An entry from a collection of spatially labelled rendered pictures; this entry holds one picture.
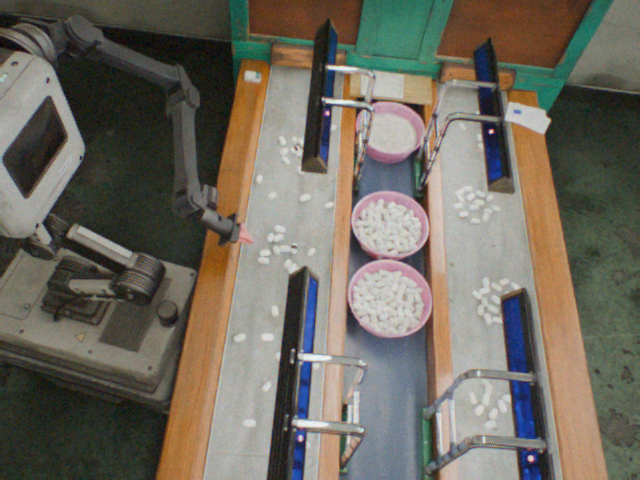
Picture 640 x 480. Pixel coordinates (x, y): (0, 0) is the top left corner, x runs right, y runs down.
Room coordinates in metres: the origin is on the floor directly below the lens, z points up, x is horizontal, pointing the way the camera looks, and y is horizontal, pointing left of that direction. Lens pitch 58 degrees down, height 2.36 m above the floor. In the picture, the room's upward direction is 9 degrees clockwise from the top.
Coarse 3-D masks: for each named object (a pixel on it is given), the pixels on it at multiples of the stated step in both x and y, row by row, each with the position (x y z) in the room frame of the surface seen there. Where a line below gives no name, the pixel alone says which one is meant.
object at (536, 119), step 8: (512, 104) 1.78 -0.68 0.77; (512, 112) 1.73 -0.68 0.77; (520, 112) 1.73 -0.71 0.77; (528, 112) 1.75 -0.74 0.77; (536, 112) 1.75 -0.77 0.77; (544, 112) 1.76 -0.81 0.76; (512, 120) 1.69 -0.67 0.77; (520, 120) 1.69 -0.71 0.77; (528, 120) 1.70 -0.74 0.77; (536, 120) 1.71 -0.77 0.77; (544, 120) 1.72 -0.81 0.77; (536, 128) 1.66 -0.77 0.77; (544, 128) 1.67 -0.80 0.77
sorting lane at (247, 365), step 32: (288, 96) 1.65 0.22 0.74; (288, 128) 1.48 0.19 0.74; (256, 160) 1.30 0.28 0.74; (256, 192) 1.16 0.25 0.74; (288, 192) 1.18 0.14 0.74; (320, 192) 1.21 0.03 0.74; (256, 224) 1.03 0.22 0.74; (288, 224) 1.05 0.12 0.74; (320, 224) 1.07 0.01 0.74; (256, 256) 0.91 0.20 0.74; (288, 256) 0.93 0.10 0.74; (320, 256) 0.95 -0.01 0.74; (256, 288) 0.79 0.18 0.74; (320, 288) 0.83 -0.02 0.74; (256, 320) 0.69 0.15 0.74; (320, 320) 0.72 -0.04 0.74; (224, 352) 0.57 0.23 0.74; (256, 352) 0.59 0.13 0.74; (320, 352) 0.62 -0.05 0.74; (224, 384) 0.48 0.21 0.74; (256, 384) 0.49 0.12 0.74; (320, 384) 0.52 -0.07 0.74; (224, 416) 0.39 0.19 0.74; (256, 416) 0.40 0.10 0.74; (320, 416) 0.43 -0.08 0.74; (224, 448) 0.30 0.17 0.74; (256, 448) 0.32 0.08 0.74
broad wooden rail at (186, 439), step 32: (256, 64) 1.77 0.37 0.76; (256, 96) 1.60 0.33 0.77; (256, 128) 1.44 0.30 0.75; (224, 160) 1.26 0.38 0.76; (224, 192) 1.12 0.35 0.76; (224, 256) 0.88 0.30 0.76; (224, 288) 0.76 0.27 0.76; (192, 320) 0.64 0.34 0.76; (224, 320) 0.66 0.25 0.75; (192, 352) 0.55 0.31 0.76; (192, 384) 0.45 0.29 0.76; (192, 416) 0.37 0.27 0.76; (192, 448) 0.29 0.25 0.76
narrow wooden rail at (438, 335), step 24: (432, 96) 1.75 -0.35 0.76; (432, 144) 1.49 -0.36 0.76; (432, 192) 1.27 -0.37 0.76; (432, 216) 1.16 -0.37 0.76; (432, 240) 1.06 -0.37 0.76; (432, 264) 0.97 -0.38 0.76; (432, 288) 0.88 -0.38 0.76; (432, 312) 0.80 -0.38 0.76; (432, 336) 0.72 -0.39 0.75; (432, 360) 0.65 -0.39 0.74; (432, 384) 0.58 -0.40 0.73; (432, 432) 0.44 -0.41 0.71
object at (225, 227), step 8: (224, 216) 0.93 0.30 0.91; (232, 216) 0.95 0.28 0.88; (216, 224) 0.89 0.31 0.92; (224, 224) 0.90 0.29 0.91; (232, 224) 0.92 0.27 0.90; (216, 232) 0.88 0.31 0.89; (224, 232) 0.89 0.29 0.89; (232, 232) 0.89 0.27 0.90; (224, 240) 0.87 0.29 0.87; (232, 240) 0.86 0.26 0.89
